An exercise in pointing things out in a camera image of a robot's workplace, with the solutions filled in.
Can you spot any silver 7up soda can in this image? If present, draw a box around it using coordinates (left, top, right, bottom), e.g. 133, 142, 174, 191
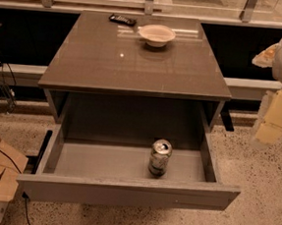
148, 139, 172, 176

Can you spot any grey cabinet with counter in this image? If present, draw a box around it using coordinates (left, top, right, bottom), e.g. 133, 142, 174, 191
32, 6, 245, 154

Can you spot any open grey top drawer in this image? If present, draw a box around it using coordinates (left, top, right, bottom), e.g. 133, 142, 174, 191
18, 110, 240, 210

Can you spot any white paper bowl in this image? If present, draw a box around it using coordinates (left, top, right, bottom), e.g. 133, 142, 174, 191
139, 25, 176, 48

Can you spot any black remote control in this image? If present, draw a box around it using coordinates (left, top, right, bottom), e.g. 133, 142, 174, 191
109, 14, 137, 27

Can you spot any black cable on floor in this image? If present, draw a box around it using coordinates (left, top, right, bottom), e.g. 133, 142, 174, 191
0, 128, 43, 225

